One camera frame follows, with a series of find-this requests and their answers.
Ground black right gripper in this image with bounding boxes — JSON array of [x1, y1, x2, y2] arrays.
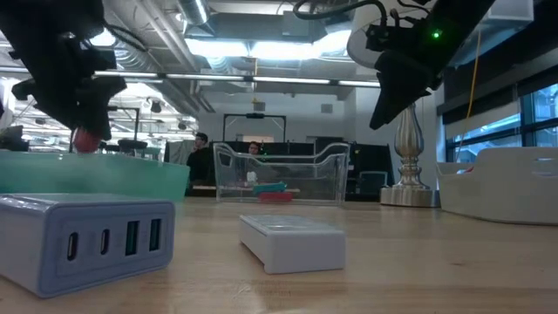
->
[[369, 17, 454, 131]]

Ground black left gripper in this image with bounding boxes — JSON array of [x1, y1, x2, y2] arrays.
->
[[10, 37, 127, 140]]

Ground blue digital clock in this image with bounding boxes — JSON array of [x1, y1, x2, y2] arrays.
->
[[251, 181, 288, 197]]

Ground red rectangular box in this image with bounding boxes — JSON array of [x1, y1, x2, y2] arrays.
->
[[257, 191, 295, 203]]

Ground dark office chair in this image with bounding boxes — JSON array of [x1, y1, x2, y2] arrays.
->
[[359, 170, 389, 197]]

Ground teal translucent plastic bin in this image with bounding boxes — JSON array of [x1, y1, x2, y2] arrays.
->
[[0, 149, 191, 202]]

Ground silver table lamp white shade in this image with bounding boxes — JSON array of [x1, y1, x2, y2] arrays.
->
[[346, 0, 476, 208]]

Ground black partition screen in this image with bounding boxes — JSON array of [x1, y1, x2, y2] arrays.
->
[[207, 137, 396, 200]]

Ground ceiling light strip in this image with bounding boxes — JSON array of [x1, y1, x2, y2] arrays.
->
[[93, 69, 383, 87]]

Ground grey ceiling unit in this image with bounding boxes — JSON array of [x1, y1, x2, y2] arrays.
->
[[281, 10, 311, 38]]

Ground lavender multiport USB charger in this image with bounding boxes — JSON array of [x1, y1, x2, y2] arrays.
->
[[0, 192, 177, 299]]

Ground clear plastic bin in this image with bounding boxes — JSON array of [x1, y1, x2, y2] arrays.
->
[[212, 141, 351, 206]]

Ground white plastic bin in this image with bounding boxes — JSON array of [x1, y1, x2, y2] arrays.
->
[[435, 147, 558, 227]]

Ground white flat rectangular device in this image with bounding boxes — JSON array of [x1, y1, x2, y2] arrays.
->
[[238, 213, 347, 276]]

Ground black rig frame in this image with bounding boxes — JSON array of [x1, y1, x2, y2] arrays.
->
[[222, 113, 288, 143], [106, 104, 141, 154]]

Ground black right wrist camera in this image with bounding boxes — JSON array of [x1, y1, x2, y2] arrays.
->
[[364, 22, 396, 52]]

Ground yellow hanging cable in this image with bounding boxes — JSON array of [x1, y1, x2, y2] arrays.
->
[[455, 25, 483, 162]]

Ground dark window frame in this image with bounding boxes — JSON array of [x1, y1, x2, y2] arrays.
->
[[438, 47, 558, 165]]

